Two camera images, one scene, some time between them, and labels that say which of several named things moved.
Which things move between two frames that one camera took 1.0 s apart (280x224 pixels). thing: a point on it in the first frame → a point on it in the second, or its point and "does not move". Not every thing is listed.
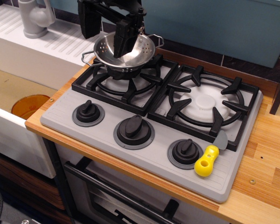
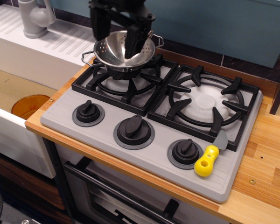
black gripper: [118, 10] → [132, 12]
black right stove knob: [182, 154] does not move
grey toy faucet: [37, 15] does not move
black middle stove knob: [134, 133] does not move
